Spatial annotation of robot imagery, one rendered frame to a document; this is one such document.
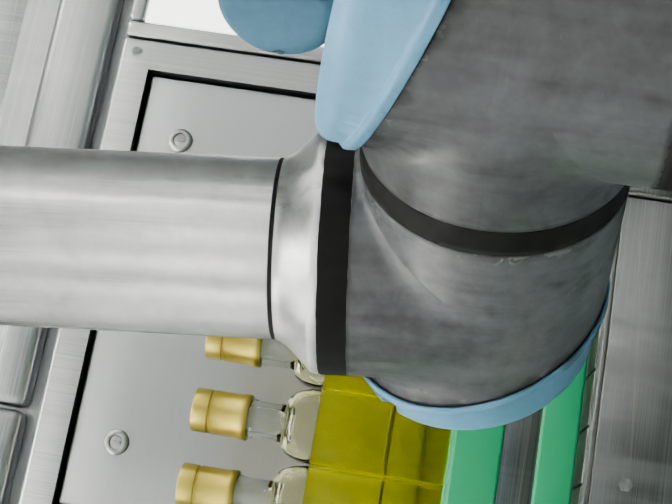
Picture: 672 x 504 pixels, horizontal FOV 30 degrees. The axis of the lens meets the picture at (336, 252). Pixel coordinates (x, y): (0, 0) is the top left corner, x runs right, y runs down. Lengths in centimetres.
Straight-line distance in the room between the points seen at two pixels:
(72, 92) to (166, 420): 33
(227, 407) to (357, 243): 45
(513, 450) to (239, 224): 35
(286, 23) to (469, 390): 26
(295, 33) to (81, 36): 54
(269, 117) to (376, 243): 65
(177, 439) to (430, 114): 70
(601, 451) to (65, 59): 66
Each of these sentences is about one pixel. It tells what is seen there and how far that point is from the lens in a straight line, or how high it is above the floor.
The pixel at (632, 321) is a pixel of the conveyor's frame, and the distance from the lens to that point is 84.
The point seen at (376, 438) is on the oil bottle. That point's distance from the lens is 94.
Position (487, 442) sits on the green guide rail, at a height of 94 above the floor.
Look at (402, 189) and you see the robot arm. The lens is 50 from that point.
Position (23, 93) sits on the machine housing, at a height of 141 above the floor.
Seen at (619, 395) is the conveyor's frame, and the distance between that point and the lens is 83.
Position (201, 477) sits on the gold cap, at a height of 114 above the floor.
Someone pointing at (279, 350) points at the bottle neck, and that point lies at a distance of 97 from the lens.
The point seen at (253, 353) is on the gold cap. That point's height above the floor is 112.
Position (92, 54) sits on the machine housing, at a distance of 123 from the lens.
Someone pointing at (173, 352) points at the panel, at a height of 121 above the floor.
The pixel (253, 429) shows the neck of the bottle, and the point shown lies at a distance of 96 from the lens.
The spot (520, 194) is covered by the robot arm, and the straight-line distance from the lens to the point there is 48.
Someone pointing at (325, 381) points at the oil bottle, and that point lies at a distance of 95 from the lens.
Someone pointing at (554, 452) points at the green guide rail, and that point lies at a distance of 84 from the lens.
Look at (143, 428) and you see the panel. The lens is 112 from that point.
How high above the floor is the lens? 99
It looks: 5 degrees up
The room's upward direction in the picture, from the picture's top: 81 degrees counter-clockwise
